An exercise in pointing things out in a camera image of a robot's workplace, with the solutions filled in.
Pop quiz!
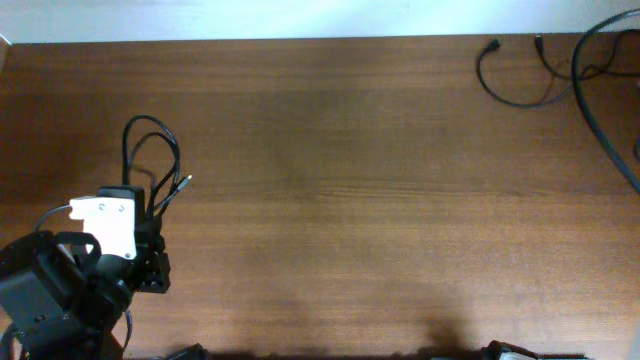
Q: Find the long black usb cable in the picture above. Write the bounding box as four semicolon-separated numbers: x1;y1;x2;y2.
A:
474;29;640;109

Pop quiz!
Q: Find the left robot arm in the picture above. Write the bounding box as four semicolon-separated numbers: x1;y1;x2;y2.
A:
1;185;170;359

